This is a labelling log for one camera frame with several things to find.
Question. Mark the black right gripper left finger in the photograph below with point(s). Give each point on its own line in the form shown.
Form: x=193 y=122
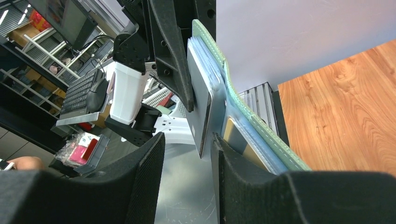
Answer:
x=124 y=192

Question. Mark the black computer mouse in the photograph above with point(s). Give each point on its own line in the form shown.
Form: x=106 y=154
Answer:
x=96 y=96

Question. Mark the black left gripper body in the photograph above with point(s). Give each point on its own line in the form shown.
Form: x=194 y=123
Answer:
x=133 y=45

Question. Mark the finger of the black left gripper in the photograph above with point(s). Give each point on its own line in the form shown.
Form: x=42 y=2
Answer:
x=188 y=10
x=169 y=51

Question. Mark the black keyboard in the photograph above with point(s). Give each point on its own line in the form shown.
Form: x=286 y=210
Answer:
x=76 y=96

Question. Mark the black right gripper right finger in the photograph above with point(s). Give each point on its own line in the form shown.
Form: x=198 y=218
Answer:
x=247 y=194

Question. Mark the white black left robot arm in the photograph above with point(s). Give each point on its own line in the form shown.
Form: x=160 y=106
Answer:
x=129 y=117

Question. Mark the mint green leather card holder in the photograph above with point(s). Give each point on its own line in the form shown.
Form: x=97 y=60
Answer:
x=268 y=140

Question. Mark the grey tray with pink items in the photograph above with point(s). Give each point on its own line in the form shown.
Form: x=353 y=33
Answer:
x=80 y=155

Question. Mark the black computer monitor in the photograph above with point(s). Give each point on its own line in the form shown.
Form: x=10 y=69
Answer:
x=69 y=18

